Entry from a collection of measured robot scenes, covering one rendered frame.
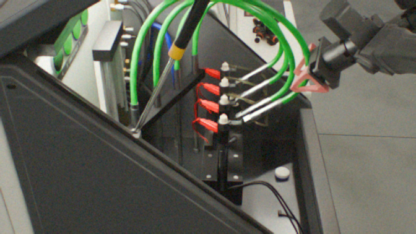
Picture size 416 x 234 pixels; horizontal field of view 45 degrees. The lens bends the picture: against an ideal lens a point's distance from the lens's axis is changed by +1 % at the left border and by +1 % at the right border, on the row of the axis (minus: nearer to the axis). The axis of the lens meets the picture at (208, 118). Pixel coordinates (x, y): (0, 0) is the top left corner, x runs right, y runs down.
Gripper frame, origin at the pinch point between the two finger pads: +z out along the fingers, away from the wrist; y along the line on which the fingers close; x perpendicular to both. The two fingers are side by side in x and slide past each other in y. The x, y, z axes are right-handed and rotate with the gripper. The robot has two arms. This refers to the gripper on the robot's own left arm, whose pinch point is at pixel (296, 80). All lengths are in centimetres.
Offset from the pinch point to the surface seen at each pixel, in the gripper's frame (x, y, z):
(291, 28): -10.3, -1.1, -7.7
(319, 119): 114, -131, 109
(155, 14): -31.8, 3.9, 7.8
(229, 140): 0.6, 7.8, 19.7
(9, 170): -38, 43, 17
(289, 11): 23, -85, 41
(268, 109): 0.3, 4.1, 7.8
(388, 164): 137, -99, 76
